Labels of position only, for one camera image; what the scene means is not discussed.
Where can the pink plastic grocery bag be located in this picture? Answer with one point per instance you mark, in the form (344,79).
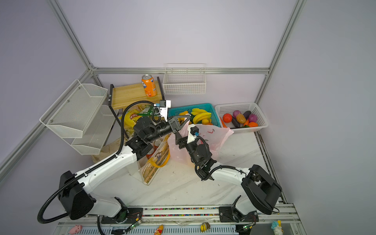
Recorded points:
(214,136)

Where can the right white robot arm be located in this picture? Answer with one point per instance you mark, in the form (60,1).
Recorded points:
(261,189)

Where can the orange soda can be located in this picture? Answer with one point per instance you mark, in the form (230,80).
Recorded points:
(149,85)

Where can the yellow banana bunch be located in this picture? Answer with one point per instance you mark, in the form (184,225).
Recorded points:
(201,116)

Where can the white mesh two-tier rack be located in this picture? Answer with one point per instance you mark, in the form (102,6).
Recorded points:
(81,117)

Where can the green snack bag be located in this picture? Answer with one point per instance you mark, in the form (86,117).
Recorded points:
(147,111)

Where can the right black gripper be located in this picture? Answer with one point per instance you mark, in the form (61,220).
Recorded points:
(179,141)

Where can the white wire wall basket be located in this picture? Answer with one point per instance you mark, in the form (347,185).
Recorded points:
(184,79)

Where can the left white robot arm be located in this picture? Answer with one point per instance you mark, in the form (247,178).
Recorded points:
(76,190)

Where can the purple round vegetable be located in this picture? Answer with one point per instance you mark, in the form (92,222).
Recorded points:
(253,118)

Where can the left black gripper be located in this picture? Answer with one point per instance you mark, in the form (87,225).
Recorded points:
(174,123)

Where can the red tomato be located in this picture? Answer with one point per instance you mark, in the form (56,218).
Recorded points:
(227,118)

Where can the brown potato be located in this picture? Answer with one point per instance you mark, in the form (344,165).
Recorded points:
(241,118)

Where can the wooden three-tier shelf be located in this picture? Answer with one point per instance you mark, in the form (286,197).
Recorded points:
(125,98)

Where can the white canvas tote bag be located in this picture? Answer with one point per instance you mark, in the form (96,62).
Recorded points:
(145,169)

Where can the teal plastic fruit basket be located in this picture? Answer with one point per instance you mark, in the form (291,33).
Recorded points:
(205,106)

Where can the pink pig toy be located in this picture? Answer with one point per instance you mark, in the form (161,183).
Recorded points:
(75,230)

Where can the red cola can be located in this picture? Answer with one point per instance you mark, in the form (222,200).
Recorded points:
(157,143)
(150,153)

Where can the yellow chips bag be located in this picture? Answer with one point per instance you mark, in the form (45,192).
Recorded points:
(131,118)

